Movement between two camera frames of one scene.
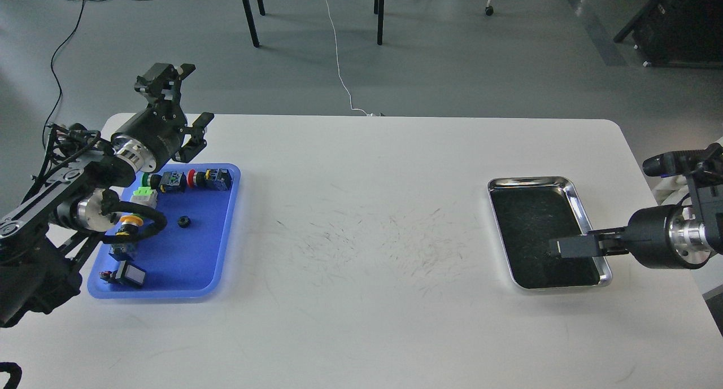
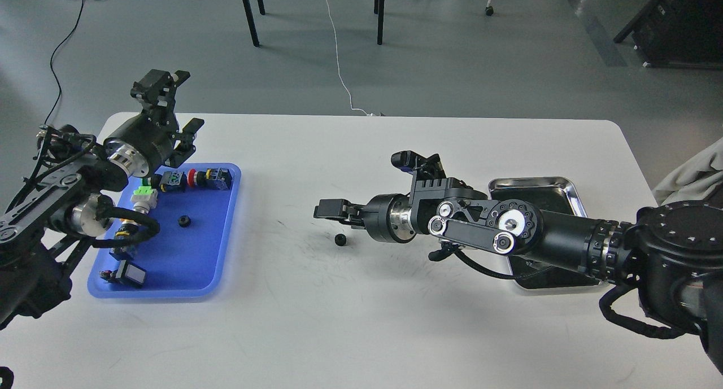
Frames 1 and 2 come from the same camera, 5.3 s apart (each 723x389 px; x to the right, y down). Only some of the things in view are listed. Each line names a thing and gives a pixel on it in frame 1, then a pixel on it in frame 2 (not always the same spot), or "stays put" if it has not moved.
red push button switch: (219, 179) stays put
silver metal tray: (531, 211) stays put
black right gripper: (670, 237) -> (386, 217)
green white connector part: (145, 195) stays put
